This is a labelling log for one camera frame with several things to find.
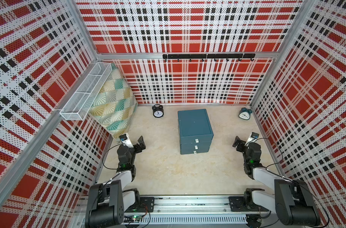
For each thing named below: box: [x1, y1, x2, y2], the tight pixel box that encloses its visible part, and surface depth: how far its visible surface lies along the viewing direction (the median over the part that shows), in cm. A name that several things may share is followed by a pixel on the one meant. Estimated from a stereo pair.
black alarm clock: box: [152, 104, 164, 118], surface depth 111 cm
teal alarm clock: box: [238, 107, 253, 121], surface depth 110 cm
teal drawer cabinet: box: [177, 108, 214, 155], surface depth 84 cm
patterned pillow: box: [87, 63, 139, 140], surface depth 90 cm
